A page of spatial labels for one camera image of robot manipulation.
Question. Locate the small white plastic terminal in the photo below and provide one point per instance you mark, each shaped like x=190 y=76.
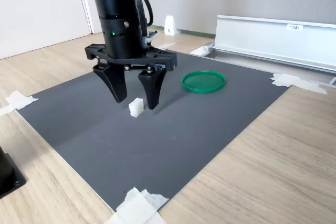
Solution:
x=136 y=107

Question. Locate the round green lid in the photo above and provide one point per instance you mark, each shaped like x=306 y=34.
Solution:
x=203 y=82

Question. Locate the white tape piece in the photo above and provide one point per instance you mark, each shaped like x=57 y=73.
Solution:
x=283 y=79
x=136 y=208
x=168 y=46
x=18 y=100

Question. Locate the dark grey mat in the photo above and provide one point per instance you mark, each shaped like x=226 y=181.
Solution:
x=157 y=142

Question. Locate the small white table bracket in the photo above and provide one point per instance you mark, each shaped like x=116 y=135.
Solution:
x=170 y=26

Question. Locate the small white duct label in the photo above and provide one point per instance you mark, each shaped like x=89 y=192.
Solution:
x=294 y=27

